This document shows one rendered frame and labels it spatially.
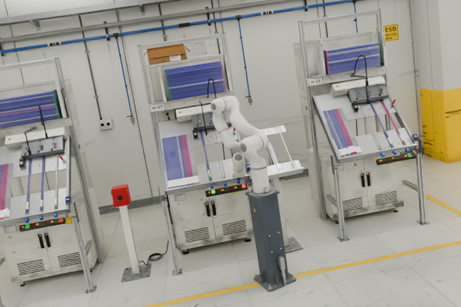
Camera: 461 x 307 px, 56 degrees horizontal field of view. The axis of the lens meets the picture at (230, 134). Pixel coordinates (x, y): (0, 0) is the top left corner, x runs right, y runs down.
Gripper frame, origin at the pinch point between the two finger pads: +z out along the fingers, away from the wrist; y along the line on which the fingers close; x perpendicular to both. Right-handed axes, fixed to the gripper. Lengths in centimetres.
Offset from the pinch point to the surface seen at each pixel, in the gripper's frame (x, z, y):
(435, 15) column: 184, 35, 274
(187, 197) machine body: 12, 39, -43
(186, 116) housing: 70, 0, -33
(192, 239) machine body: -16, 68, -46
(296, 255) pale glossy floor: -54, 50, 38
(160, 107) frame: 81, -6, -54
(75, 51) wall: 233, 51, -146
